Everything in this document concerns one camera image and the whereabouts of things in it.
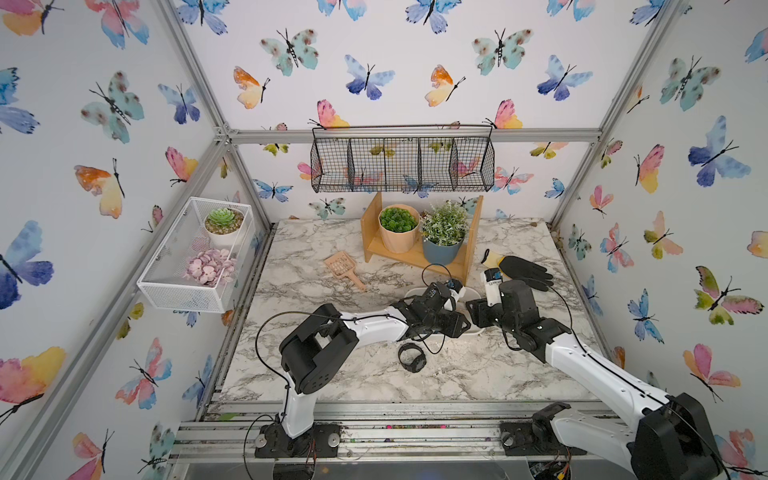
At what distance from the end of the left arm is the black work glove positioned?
14.2 inches

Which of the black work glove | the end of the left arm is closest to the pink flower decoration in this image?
the end of the left arm

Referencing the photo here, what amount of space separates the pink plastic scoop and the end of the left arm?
341mm

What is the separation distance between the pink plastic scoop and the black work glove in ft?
1.68

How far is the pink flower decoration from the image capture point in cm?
63

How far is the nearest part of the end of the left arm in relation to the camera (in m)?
0.67

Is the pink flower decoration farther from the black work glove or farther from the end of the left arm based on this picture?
the black work glove

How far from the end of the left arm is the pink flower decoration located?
0.37m

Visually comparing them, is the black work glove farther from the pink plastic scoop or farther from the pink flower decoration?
the pink flower decoration

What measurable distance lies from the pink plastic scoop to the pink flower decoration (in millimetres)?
445

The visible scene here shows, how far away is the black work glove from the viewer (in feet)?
3.43

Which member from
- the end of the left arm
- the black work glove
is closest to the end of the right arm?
the end of the left arm

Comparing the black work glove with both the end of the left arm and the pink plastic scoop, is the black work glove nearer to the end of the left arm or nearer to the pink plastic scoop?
the end of the left arm

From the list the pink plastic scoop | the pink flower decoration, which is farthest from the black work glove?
the pink flower decoration

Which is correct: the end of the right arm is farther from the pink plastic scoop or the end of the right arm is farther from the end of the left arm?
the pink plastic scoop
